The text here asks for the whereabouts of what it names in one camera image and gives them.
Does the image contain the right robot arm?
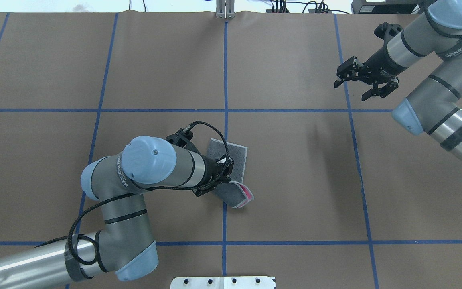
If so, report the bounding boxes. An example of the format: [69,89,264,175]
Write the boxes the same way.
[334,0,462,161]

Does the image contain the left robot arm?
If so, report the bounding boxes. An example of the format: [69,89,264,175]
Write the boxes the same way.
[0,134,233,289]

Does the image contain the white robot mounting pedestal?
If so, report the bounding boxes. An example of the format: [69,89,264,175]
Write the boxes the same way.
[170,276,276,289]

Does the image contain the pink and grey towel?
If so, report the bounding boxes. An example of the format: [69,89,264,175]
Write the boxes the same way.
[211,142,254,209]

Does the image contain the black box on desk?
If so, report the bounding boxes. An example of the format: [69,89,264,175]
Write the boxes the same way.
[351,0,421,14]

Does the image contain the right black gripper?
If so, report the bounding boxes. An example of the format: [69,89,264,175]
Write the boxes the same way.
[334,46,400,101]

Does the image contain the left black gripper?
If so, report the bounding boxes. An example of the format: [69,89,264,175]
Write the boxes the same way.
[194,155,234,197]

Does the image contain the aluminium frame post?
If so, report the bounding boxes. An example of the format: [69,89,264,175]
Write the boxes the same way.
[216,0,236,20]

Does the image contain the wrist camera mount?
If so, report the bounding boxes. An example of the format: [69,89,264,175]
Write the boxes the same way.
[165,126,198,152]
[373,22,403,43]

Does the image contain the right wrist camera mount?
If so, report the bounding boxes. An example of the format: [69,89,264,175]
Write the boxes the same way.
[373,22,403,43]

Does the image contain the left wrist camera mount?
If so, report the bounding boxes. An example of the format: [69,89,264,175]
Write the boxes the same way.
[165,126,198,152]

